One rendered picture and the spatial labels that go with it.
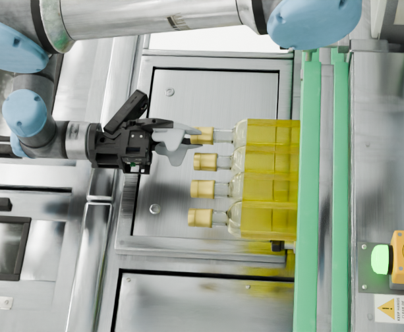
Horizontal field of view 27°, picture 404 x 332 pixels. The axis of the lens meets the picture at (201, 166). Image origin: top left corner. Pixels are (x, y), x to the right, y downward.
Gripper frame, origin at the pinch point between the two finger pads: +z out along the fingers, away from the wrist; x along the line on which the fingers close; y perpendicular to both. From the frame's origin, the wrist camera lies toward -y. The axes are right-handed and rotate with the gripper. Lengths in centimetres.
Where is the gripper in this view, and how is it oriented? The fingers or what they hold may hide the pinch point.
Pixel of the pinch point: (196, 135)
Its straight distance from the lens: 159.4
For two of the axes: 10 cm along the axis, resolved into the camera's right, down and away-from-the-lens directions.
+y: -0.9, 8.7, -4.9
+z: 9.9, 0.4, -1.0
